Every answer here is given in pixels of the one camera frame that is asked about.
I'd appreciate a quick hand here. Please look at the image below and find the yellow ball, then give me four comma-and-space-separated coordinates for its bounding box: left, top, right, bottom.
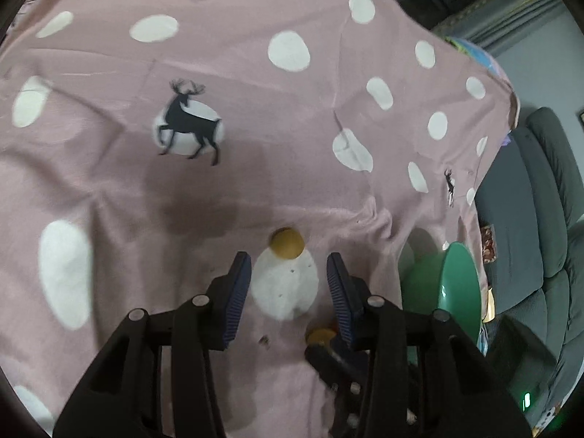
306, 327, 337, 346
268, 227, 306, 261

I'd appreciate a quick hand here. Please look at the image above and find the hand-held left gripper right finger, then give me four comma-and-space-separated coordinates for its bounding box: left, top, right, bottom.
326, 253, 532, 438

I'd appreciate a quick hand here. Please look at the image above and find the green bowl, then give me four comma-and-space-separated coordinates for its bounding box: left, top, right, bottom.
400, 241, 483, 361

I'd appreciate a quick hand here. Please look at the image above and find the red patterned packet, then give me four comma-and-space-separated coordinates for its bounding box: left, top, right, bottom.
481, 223, 496, 264

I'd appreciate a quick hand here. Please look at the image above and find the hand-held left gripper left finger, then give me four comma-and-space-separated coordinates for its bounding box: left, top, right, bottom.
52, 252, 253, 438

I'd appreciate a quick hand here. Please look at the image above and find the pink polka dot blanket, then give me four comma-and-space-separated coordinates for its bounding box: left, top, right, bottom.
0, 0, 519, 438

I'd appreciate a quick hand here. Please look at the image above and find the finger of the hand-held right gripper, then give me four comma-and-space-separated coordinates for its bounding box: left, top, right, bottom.
304, 338, 376, 438

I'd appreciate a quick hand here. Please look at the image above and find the grey sofa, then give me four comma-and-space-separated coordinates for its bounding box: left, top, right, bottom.
473, 107, 584, 423

